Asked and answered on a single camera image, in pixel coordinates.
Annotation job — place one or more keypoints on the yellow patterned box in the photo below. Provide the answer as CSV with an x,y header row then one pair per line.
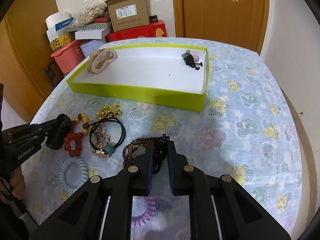
x,y
62,41

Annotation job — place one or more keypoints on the red gift box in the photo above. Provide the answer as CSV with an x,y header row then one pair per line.
x,y
154,29

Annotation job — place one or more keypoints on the pink plastic storage bin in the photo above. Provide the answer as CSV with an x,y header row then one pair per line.
x,y
68,57

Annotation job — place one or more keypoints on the bag of wooden beads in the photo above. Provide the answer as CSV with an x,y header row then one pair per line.
x,y
88,14

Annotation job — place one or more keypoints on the black smart wristband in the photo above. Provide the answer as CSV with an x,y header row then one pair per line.
x,y
56,131

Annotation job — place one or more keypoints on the white flat box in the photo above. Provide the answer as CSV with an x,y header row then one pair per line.
x,y
97,34

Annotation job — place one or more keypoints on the person left hand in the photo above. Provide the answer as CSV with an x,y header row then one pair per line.
x,y
17,182

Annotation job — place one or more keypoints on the white blue carton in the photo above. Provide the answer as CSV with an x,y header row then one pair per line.
x,y
56,24

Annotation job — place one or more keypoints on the lime green shallow box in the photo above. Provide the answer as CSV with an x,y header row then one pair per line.
x,y
151,73

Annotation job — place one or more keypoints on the light blue fabric bin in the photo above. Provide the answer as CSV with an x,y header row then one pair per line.
x,y
91,45

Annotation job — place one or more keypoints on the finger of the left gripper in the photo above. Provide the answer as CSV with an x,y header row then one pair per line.
x,y
40,129

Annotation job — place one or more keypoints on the open cardboard box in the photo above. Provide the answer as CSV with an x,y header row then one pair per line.
x,y
127,14

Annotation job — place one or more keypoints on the brown wooden door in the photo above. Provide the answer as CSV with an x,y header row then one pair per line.
x,y
238,22

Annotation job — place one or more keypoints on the blue floral tablecloth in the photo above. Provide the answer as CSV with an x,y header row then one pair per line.
x,y
245,130

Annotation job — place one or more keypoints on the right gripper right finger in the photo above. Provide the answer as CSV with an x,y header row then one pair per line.
x,y
219,207

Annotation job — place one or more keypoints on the black bow hair clip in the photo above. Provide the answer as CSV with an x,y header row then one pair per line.
x,y
191,60

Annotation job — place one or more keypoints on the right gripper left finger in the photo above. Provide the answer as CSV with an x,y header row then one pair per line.
x,y
101,208

